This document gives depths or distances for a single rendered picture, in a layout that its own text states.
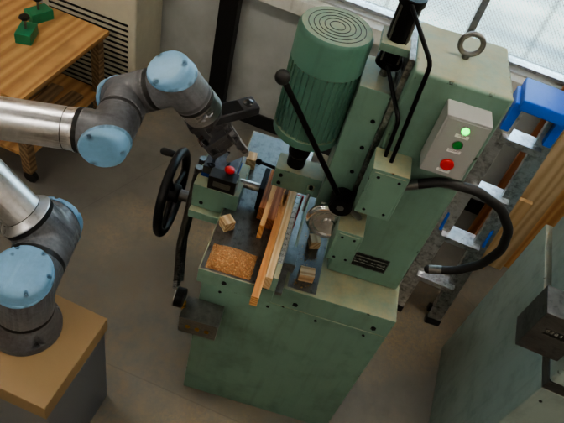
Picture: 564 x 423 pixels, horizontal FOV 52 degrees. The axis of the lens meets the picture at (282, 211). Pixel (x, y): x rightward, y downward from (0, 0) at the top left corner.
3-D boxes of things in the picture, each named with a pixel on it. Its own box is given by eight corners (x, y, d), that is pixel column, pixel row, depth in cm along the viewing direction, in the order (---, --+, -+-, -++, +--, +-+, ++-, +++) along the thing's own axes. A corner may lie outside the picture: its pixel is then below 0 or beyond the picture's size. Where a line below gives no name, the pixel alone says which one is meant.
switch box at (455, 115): (420, 152, 135) (447, 97, 124) (460, 164, 135) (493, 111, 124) (418, 169, 131) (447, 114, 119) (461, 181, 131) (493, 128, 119)
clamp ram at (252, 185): (242, 182, 175) (247, 161, 169) (265, 190, 175) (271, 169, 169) (234, 203, 169) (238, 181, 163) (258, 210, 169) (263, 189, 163)
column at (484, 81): (336, 216, 189) (420, 18, 136) (401, 237, 189) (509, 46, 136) (326, 269, 173) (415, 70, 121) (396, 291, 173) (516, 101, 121)
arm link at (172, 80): (143, 53, 118) (188, 40, 115) (174, 88, 129) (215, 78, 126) (140, 90, 114) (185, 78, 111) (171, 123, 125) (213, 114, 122)
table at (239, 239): (224, 135, 198) (227, 121, 193) (309, 161, 198) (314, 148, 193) (162, 271, 156) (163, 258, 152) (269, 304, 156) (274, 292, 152)
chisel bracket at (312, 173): (274, 172, 170) (280, 151, 163) (320, 186, 170) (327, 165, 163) (268, 189, 164) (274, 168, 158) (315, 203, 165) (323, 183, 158)
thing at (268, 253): (295, 151, 190) (298, 143, 187) (301, 153, 190) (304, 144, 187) (248, 304, 148) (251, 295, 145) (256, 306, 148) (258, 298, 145)
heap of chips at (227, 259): (214, 242, 159) (215, 237, 157) (258, 256, 159) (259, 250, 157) (205, 267, 153) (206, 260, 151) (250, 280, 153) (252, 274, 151)
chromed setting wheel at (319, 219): (302, 225, 162) (312, 195, 153) (344, 237, 162) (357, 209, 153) (300, 232, 160) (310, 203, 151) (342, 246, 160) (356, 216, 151)
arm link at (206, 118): (204, 75, 127) (221, 103, 122) (213, 89, 131) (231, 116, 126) (170, 99, 128) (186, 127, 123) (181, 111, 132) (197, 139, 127)
